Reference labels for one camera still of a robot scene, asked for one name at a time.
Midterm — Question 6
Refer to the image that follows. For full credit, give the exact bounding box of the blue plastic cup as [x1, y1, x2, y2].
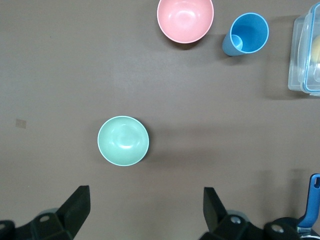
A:
[222, 12, 270, 57]

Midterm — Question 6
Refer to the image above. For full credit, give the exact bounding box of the clear plastic lidded container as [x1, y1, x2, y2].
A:
[287, 2, 320, 97]

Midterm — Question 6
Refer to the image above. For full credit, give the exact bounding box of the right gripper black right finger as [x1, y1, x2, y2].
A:
[199, 186, 300, 240]

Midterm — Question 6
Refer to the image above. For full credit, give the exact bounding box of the blue handled utensil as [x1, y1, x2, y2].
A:
[296, 173, 320, 240]

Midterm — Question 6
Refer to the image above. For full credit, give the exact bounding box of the pale yellow food item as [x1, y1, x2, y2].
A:
[311, 33, 320, 66]

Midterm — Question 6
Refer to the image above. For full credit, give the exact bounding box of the mint green bowl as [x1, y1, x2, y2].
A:
[97, 115, 150, 167]

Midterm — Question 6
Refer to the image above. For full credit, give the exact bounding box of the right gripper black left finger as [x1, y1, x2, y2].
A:
[0, 184, 91, 240]

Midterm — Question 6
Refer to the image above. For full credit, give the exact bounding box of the pink bowl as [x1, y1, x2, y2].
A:
[156, 0, 215, 45]

